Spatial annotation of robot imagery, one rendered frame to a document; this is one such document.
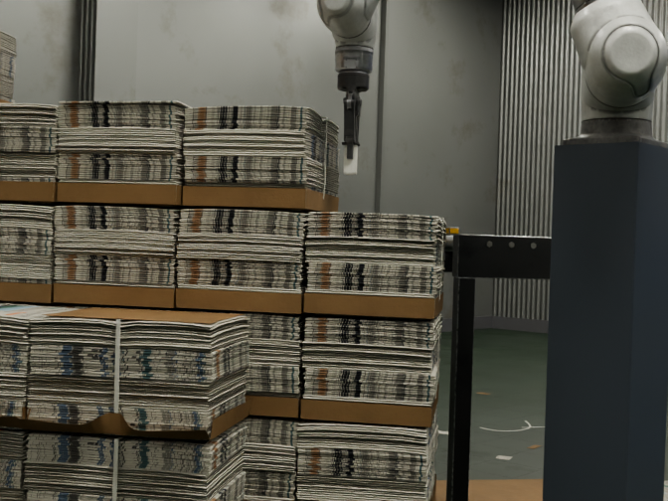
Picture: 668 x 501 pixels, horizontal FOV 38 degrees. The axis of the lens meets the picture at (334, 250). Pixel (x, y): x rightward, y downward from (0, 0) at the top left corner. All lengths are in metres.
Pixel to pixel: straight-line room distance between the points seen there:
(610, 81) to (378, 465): 0.93
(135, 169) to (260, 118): 0.30
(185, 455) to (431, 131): 7.04
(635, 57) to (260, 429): 1.10
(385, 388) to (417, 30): 6.74
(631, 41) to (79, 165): 1.22
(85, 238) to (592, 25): 1.19
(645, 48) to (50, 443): 1.39
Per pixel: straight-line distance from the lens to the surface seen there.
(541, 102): 9.47
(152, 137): 2.22
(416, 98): 8.59
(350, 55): 2.30
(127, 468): 1.97
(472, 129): 9.29
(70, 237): 2.28
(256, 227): 2.15
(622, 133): 2.23
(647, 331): 2.24
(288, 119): 2.17
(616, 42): 2.02
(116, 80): 6.15
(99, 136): 2.27
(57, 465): 2.02
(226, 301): 2.16
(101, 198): 2.26
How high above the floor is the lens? 0.76
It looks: level
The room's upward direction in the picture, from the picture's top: 2 degrees clockwise
